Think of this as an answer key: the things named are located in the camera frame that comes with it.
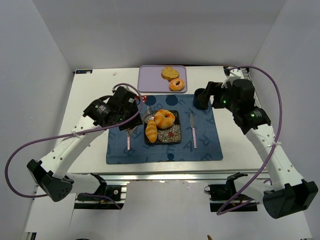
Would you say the blue patterned placemat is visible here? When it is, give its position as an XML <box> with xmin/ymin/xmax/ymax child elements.
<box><xmin>106</xmin><ymin>94</ymin><xmax>223</xmax><ymax>165</ymax></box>

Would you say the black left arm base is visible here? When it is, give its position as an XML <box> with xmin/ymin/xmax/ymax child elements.
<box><xmin>74</xmin><ymin>173</ymin><xmax>124</xmax><ymax>210</ymax></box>

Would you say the knife with pink handle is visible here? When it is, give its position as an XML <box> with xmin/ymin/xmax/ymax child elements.
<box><xmin>190</xmin><ymin>111</ymin><xmax>197</xmax><ymax>149</ymax></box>

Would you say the sugared orange donut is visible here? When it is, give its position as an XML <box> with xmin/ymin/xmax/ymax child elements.
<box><xmin>169</xmin><ymin>78</ymin><xmax>185</xmax><ymax>92</ymax></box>

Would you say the black floral square plate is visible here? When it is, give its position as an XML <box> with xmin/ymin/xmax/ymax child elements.
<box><xmin>144</xmin><ymin>109</ymin><xmax>182</xmax><ymax>145</ymax></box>

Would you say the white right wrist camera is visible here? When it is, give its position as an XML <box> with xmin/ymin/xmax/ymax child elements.
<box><xmin>221</xmin><ymin>67</ymin><xmax>243</xmax><ymax>88</ymax></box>

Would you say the black logo sticker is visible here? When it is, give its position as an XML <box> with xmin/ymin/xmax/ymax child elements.
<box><xmin>75</xmin><ymin>69</ymin><xmax>93</xmax><ymax>74</ymax></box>

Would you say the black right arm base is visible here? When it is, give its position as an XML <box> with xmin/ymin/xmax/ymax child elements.
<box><xmin>203</xmin><ymin>172</ymin><xmax>258</xmax><ymax>214</ymax></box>

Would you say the brown bread slice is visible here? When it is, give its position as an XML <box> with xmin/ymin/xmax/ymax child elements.
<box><xmin>161</xmin><ymin>66</ymin><xmax>180</xmax><ymax>82</ymax></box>

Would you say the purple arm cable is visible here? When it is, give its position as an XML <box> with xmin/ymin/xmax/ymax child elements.
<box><xmin>4</xmin><ymin>83</ymin><xmax>144</xmax><ymax>210</ymax></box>
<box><xmin>216</xmin><ymin>65</ymin><xmax>283</xmax><ymax>216</ymax></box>

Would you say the aluminium front frame rail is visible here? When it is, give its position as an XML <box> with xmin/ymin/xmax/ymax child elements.
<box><xmin>67</xmin><ymin>169</ymin><xmax>273</xmax><ymax>187</ymax></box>

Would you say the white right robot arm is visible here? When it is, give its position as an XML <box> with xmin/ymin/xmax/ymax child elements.
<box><xmin>193</xmin><ymin>79</ymin><xmax>318</xmax><ymax>219</ymax></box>

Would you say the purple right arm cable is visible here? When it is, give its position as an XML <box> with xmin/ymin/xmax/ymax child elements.
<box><xmin>216</xmin><ymin>65</ymin><xmax>283</xmax><ymax>216</ymax></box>

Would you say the striped orange bread roll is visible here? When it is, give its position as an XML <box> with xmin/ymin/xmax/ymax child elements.
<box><xmin>145</xmin><ymin>119</ymin><xmax>158</xmax><ymax>144</ymax></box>

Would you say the lilac plastic tray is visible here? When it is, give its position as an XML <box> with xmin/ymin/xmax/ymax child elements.
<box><xmin>137</xmin><ymin>65</ymin><xmax>188</xmax><ymax>94</ymax></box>

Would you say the twisted orange bread ring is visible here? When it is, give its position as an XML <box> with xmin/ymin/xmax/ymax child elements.
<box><xmin>153</xmin><ymin>108</ymin><xmax>176</xmax><ymax>130</ymax></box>

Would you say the fork with pink handle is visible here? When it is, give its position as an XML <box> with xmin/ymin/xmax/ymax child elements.
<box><xmin>127</xmin><ymin>134</ymin><xmax>131</xmax><ymax>151</ymax></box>

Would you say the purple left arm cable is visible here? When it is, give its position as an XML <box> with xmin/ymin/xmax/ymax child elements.
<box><xmin>4</xmin><ymin>83</ymin><xmax>144</xmax><ymax>210</ymax></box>

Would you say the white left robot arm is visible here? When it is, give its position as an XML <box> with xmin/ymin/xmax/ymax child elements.
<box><xmin>27</xmin><ymin>85</ymin><xmax>143</xmax><ymax>202</ymax></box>

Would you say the dark green mug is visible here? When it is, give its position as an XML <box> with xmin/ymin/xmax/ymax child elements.
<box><xmin>193</xmin><ymin>88</ymin><xmax>209</xmax><ymax>110</ymax></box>

